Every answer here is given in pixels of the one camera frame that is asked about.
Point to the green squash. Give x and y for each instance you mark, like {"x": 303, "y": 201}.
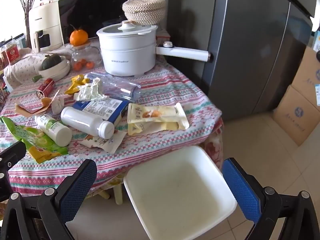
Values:
{"x": 51, "y": 62}

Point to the clear plastic bottle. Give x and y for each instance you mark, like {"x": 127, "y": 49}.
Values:
{"x": 120, "y": 87}

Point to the brown paper scrap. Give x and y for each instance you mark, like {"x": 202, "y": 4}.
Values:
{"x": 30, "y": 105}

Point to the red soda can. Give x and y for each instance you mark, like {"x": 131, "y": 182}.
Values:
{"x": 46, "y": 87}

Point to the striped patterned tablecloth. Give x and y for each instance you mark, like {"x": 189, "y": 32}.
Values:
{"x": 162, "y": 87}

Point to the large orange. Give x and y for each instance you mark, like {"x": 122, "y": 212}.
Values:
{"x": 78, "y": 37}

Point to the red label packet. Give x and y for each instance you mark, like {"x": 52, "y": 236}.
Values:
{"x": 12, "y": 53}

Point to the plain white plastic bottle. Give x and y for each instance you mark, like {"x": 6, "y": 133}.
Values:
{"x": 85, "y": 121}

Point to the yellow flat wrapper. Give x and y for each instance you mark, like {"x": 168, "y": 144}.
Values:
{"x": 136, "y": 129}

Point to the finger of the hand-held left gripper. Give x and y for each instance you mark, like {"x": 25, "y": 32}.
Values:
{"x": 12, "y": 155}

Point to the white floral padded cloth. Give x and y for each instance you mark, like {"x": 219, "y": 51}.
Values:
{"x": 22, "y": 67}

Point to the white tissue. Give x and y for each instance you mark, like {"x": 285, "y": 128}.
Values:
{"x": 57, "y": 105}

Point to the glass jar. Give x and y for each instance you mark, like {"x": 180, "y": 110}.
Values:
{"x": 85, "y": 55}

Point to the dried branches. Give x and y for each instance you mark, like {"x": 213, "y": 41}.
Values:
{"x": 26, "y": 10}

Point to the white electric cooking pot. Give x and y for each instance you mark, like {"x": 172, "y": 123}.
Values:
{"x": 125, "y": 52}

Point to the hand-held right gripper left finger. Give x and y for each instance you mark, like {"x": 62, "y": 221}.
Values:
{"x": 77, "y": 190}

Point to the cream wooden stool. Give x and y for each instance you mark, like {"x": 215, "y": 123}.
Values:
{"x": 117, "y": 192}

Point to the grey refrigerator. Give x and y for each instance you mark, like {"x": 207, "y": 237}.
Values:
{"x": 250, "y": 42}

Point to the small tangerine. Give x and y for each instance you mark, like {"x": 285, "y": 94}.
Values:
{"x": 77, "y": 65}
{"x": 84, "y": 62}
{"x": 90, "y": 65}

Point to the yellow crumpled wrapper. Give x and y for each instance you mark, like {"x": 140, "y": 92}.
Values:
{"x": 73, "y": 83}

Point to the green snack bag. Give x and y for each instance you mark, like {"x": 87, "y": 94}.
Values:
{"x": 32, "y": 140}

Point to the blue milk carton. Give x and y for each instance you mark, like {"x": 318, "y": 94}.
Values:
{"x": 107, "y": 107}

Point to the white ceramic bowl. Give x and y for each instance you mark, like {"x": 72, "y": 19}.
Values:
{"x": 56, "y": 73}

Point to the cream yellow snack pouch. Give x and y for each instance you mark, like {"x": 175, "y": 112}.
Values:
{"x": 162, "y": 115}

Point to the large cardboard box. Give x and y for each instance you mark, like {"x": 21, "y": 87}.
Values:
{"x": 295, "y": 117}

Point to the white torn wrapper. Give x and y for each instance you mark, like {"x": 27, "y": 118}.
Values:
{"x": 110, "y": 142}

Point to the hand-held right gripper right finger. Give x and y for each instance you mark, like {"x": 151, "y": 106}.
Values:
{"x": 241, "y": 190}

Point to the small green object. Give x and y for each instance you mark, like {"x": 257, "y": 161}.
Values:
{"x": 36, "y": 78}

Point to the black microwave oven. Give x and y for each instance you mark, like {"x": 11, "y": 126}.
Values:
{"x": 95, "y": 12}

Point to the woven straw basket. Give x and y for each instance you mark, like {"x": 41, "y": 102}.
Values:
{"x": 145, "y": 10}

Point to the white bottle green label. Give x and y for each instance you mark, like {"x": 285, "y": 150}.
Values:
{"x": 53, "y": 130}

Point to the scribbled paper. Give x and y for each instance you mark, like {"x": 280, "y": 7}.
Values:
{"x": 90, "y": 90}

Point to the white square plastic bin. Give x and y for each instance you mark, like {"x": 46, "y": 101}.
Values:
{"x": 180, "y": 192}

